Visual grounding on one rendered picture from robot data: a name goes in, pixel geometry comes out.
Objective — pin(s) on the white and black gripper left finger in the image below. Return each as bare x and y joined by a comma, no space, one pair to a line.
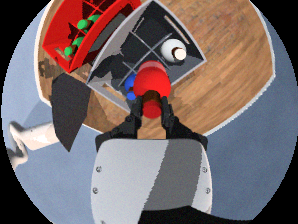
128,128

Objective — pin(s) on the red bottle with pink label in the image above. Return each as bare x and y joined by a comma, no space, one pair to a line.
152,83

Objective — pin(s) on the red crate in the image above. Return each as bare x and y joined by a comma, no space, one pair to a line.
61,33

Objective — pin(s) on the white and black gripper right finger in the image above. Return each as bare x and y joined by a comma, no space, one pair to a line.
175,129

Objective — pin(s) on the green bottle with light green label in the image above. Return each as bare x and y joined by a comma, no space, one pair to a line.
73,48

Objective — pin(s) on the grey plastic crate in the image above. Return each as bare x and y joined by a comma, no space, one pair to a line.
147,23

